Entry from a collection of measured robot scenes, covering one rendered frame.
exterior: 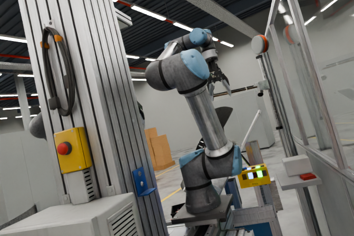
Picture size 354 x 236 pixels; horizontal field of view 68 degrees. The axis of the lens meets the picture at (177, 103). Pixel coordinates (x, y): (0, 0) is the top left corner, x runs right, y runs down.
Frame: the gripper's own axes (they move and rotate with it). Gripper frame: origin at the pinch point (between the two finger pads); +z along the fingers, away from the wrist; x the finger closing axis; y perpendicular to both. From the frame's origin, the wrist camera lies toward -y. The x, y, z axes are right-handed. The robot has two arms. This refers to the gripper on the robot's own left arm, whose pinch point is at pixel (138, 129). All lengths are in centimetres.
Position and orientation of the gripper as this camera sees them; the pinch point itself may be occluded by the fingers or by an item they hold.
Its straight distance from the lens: 150.2
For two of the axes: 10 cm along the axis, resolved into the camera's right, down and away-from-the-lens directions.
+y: -2.8, -0.2, -9.6
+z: 2.6, 9.6, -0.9
